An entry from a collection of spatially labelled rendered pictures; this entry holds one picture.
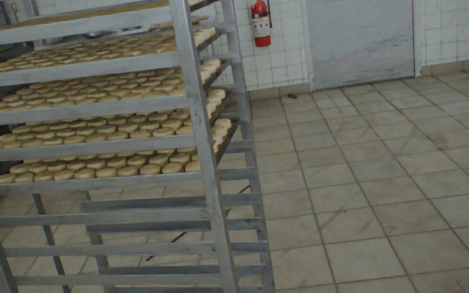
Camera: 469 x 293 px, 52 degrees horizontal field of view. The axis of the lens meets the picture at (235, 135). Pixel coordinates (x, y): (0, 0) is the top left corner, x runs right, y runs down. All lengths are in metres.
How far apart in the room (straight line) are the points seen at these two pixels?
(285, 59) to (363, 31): 0.79
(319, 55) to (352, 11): 0.51
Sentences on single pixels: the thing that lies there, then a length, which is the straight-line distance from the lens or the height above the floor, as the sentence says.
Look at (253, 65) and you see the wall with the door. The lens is 4.78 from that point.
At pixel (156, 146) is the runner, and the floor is 0.95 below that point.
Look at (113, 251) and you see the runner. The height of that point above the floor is 0.69.
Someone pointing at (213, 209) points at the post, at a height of 0.81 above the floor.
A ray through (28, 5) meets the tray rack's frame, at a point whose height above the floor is 1.28.
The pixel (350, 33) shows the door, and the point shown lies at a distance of 4.88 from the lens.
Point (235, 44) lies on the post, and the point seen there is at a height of 1.09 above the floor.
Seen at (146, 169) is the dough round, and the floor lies 0.88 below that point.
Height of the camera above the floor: 1.30
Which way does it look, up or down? 19 degrees down
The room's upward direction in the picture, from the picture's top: 9 degrees counter-clockwise
